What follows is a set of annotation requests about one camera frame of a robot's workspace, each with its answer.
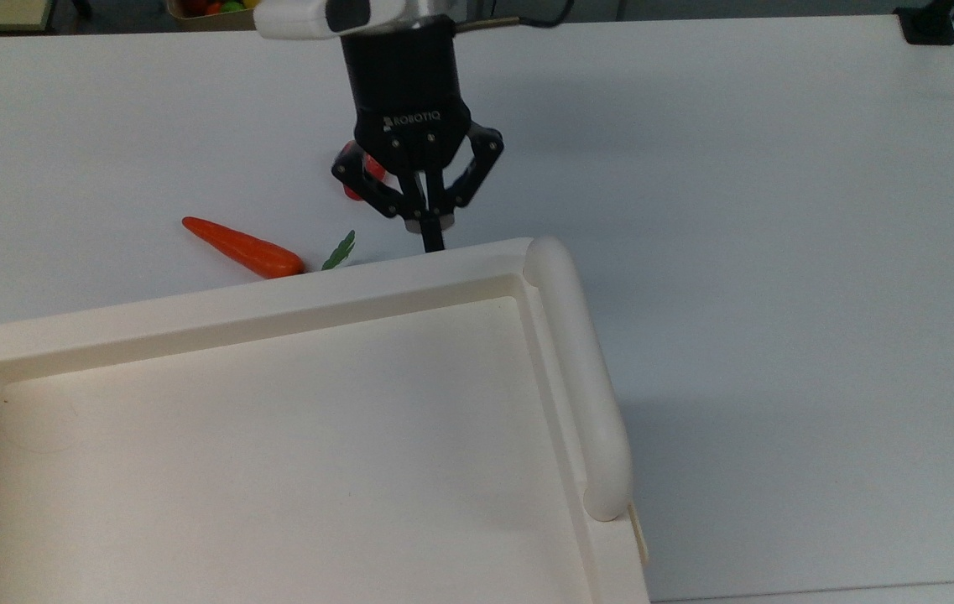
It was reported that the orange toy carrot green leaf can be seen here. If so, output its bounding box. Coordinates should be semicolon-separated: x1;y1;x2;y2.
182;216;357;280

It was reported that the cream rounded cabinet rail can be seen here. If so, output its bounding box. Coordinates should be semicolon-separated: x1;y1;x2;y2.
523;235;633;522

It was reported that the cream plastic drawer tray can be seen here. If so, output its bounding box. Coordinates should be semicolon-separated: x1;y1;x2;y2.
0;235;652;604

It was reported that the cardboard box of toy fruit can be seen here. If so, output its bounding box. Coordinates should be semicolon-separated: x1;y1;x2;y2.
164;0;259;33

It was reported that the black table clamp mount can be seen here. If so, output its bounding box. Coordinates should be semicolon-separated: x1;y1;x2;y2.
896;0;954;46

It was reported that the red toy strawberry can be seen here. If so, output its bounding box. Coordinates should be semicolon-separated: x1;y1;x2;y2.
341;141;388;202

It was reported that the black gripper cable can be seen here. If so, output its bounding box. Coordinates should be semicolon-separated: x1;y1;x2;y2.
453;0;576;33

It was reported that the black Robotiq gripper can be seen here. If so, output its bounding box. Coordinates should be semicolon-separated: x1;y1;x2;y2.
331;17;505;254

